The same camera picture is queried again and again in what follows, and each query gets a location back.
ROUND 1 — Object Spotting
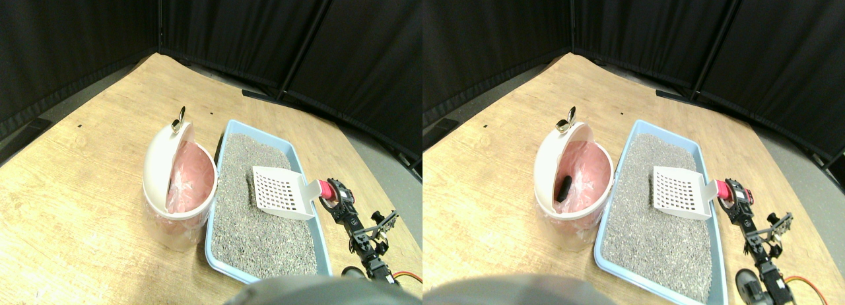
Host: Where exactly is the white scoop with red handle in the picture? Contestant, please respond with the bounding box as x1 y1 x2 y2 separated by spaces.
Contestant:
252 166 341 220
652 165 743 221

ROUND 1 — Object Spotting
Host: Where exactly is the blue litter tray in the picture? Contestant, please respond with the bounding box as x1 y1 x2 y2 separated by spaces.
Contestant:
594 119 729 305
205 119 333 284

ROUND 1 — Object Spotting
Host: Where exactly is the white bin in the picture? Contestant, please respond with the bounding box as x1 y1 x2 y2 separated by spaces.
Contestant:
533 107 616 253
143 107 219 253

